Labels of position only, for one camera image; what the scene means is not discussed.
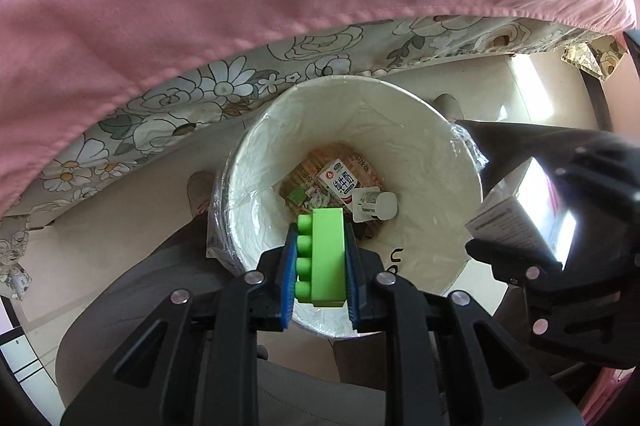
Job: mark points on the white trash bin with liner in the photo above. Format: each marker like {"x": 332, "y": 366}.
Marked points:
{"x": 470, "y": 145}

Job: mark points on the person's right shoe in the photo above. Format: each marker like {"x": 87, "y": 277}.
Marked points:
{"x": 447, "y": 106}

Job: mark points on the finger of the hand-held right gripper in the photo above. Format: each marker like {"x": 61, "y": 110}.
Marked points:
{"x": 530, "y": 286}
{"x": 600, "y": 176}

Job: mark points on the small white bottle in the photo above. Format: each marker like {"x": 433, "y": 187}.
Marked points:
{"x": 385, "y": 205}

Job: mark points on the white milk carton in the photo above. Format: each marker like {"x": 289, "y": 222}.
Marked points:
{"x": 337, "y": 181}

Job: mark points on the pink object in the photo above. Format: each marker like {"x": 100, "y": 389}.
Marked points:
{"x": 607, "y": 391}

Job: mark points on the person's right leg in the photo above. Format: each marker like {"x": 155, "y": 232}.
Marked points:
{"x": 505, "y": 140}

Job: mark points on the white and silver carton box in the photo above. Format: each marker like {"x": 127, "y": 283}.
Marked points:
{"x": 505, "y": 221}

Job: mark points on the crumpled white paper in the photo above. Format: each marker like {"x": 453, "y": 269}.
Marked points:
{"x": 317, "y": 197}

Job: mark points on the small green packet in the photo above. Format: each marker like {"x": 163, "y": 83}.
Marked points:
{"x": 296, "y": 196}

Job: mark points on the white cabinet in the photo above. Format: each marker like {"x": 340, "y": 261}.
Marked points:
{"x": 20, "y": 356}

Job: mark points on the floral bed sheet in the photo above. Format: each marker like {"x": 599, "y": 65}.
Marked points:
{"x": 150, "y": 105}

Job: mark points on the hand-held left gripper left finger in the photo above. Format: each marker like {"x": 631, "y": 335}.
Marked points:
{"x": 287, "y": 261}

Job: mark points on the person's left shoe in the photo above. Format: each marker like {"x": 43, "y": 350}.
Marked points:
{"x": 199, "y": 193}

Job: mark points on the person's shoe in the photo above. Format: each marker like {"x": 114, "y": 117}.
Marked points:
{"x": 199, "y": 193}
{"x": 447, "y": 106}

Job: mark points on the printed brown paper bag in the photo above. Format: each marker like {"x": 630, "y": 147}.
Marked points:
{"x": 366, "y": 171}

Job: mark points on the green building block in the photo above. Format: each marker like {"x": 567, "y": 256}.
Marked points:
{"x": 327, "y": 256}

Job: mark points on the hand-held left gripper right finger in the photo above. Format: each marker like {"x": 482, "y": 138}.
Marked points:
{"x": 352, "y": 278}

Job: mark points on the dark wooden post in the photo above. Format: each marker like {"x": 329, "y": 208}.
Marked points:
{"x": 597, "y": 100}

